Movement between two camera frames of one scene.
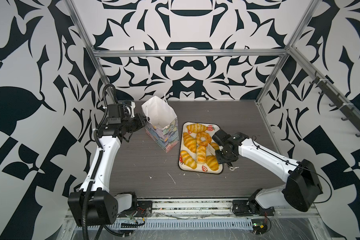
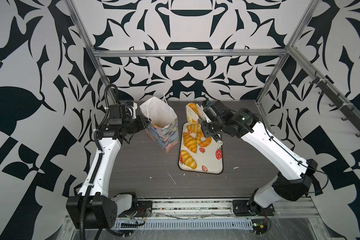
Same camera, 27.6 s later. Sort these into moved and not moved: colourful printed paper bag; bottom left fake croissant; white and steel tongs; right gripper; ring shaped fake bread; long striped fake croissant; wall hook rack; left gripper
Moved: right gripper; white and steel tongs
Not moved: bottom left fake croissant; left gripper; wall hook rack; colourful printed paper bag; ring shaped fake bread; long striped fake croissant
